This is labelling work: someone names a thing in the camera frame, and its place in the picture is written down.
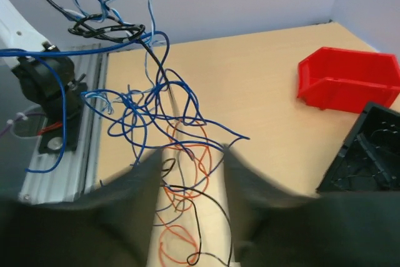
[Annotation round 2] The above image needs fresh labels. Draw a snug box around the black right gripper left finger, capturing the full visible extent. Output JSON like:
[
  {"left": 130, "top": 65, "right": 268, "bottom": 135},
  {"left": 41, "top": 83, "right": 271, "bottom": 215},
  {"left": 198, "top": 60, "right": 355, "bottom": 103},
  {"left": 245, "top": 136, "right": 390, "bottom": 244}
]
[{"left": 1, "top": 149, "right": 163, "bottom": 266}]

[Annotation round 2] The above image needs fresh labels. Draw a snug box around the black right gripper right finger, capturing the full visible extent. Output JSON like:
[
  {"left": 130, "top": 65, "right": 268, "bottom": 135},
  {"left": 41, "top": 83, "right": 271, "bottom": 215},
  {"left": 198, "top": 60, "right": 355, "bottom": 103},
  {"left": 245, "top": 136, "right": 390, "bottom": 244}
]
[{"left": 223, "top": 149, "right": 399, "bottom": 266}]

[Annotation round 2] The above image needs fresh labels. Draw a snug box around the blue thin cable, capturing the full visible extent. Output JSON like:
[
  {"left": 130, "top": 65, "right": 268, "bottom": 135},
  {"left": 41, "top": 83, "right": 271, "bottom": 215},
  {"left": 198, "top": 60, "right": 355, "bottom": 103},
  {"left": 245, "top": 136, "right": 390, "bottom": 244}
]
[{"left": 0, "top": 0, "right": 251, "bottom": 227}]

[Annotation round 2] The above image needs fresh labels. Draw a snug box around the black plastic bin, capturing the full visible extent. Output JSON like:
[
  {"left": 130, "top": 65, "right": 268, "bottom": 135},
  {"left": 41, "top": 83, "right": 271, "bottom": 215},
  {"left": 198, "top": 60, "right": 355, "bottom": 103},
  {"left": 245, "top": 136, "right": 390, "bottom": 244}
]
[{"left": 316, "top": 102, "right": 399, "bottom": 193}]

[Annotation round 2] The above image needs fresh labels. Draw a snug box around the red plastic bin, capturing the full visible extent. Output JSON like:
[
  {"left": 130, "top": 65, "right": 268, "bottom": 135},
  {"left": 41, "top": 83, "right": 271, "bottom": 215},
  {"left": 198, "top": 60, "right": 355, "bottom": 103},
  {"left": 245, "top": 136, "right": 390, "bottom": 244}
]
[{"left": 297, "top": 47, "right": 399, "bottom": 113}]

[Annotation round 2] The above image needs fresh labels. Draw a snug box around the aluminium table frame rail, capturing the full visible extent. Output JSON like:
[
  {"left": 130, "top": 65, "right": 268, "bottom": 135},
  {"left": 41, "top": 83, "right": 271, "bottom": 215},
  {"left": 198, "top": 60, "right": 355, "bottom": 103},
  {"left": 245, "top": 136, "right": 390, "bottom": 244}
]
[{"left": 19, "top": 44, "right": 106, "bottom": 204}]

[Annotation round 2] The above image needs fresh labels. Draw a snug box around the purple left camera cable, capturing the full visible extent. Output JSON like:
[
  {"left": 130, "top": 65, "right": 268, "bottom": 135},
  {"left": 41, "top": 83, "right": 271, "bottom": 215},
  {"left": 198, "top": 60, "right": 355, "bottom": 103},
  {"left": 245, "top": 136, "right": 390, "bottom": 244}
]
[{"left": 0, "top": 106, "right": 44, "bottom": 138}]

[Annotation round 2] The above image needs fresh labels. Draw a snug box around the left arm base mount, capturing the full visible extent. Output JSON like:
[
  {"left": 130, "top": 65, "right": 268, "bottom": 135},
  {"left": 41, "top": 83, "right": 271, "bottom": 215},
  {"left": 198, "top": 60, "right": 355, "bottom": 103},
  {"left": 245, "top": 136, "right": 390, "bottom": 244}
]
[{"left": 12, "top": 56, "right": 88, "bottom": 151}]

